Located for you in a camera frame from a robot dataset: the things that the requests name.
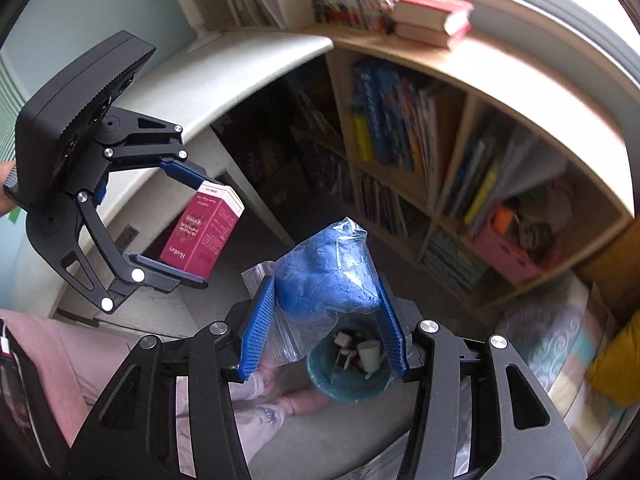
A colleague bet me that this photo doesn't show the magenta small carton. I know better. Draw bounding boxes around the magenta small carton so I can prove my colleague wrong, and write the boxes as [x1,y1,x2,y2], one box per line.
[160,181,244,280]

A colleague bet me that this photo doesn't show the white paper cup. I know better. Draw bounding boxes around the white paper cup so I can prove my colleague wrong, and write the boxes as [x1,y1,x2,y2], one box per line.
[357,339,383,374]

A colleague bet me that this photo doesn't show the blue stuff plastic bag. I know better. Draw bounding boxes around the blue stuff plastic bag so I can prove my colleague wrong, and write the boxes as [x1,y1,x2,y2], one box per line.
[242,218,382,366]

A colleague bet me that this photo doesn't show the teal lined trash bin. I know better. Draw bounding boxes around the teal lined trash bin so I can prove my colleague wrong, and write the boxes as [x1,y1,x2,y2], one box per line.
[306,314,394,403]

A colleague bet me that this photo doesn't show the pink pyjama legs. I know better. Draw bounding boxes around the pink pyjama legs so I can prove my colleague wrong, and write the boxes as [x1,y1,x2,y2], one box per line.
[1,304,274,479]

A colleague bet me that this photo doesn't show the yellow pillow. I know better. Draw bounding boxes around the yellow pillow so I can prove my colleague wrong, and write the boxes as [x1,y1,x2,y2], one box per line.
[586,311,640,408]

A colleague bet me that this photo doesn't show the left pink slipper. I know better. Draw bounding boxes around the left pink slipper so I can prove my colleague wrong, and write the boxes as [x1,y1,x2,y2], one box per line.
[229,365,278,401]

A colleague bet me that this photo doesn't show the pink slipper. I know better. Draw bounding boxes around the pink slipper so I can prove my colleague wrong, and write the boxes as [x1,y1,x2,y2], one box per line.
[229,365,278,401]
[274,388,330,416]

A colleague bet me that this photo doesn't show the right pink slipper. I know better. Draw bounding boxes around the right pink slipper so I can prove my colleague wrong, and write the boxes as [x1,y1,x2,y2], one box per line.
[274,388,330,416]

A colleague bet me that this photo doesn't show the pink plastic basket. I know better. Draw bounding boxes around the pink plastic basket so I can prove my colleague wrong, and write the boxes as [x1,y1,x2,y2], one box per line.
[472,222,541,285]

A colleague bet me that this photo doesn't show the wooden bookshelf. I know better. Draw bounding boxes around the wooden bookshelf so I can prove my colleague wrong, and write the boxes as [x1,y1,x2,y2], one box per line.
[178,0,634,322]

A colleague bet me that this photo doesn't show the red hardcover books stack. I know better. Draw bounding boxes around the red hardcover books stack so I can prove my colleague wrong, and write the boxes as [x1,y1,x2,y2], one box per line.
[392,0,474,50]

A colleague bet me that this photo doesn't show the green striped wall poster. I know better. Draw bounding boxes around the green striped wall poster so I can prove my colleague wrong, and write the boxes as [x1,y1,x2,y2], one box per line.
[0,53,25,162]

